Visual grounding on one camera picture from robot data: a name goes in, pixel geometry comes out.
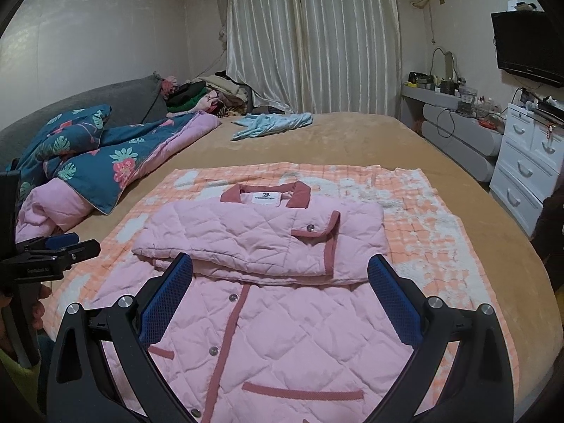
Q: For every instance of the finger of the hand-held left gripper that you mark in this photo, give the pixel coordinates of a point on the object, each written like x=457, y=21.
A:
x=70, y=253
x=61, y=241

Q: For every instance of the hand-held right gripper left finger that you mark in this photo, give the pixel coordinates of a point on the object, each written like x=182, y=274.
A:
x=167, y=291

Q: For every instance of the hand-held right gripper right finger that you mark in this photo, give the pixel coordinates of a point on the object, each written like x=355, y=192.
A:
x=394, y=299

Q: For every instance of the pink quilted jacket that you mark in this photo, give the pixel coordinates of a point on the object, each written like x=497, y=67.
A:
x=264, y=317

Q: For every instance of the pile of clothes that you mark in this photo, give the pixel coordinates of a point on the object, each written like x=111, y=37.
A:
x=202, y=92

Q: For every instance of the person's left hand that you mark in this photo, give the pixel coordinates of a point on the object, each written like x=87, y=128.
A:
x=37, y=313

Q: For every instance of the orange checked blanket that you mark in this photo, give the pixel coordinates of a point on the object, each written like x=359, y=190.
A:
x=418, y=238

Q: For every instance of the blue floral pillow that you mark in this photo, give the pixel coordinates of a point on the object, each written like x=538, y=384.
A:
x=75, y=127

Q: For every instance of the blue floral pink-lined duvet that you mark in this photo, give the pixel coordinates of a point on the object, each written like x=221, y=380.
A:
x=132, y=150

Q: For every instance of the grey padded headboard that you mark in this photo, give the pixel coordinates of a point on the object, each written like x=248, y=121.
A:
x=110, y=97

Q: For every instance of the bed with tan sheet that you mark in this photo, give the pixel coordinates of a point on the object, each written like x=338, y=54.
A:
x=352, y=141

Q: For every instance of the grey dressing table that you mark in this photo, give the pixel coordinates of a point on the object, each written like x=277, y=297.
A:
x=458, y=141

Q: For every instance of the dark cloth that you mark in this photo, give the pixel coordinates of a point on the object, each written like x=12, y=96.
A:
x=554, y=233

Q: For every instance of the white drawer cabinet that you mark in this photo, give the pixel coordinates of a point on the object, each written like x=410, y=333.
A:
x=524, y=163

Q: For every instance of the light blue garment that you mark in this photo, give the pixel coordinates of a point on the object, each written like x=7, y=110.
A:
x=273, y=123

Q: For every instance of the clutter of small toiletries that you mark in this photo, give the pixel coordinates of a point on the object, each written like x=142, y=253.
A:
x=467, y=97

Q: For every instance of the arched table mirror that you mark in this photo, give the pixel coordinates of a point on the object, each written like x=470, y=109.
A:
x=448, y=64

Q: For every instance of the clutter on drawer cabinet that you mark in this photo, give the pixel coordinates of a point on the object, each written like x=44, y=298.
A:
x=544, y=105

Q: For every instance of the white striped curtain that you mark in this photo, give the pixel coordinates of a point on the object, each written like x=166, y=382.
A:
x=308, y=39

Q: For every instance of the white box on television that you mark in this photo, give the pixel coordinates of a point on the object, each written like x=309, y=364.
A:
x=522, y=6

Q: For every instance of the black wall television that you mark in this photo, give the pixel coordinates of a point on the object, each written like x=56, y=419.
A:
x=528, y=44

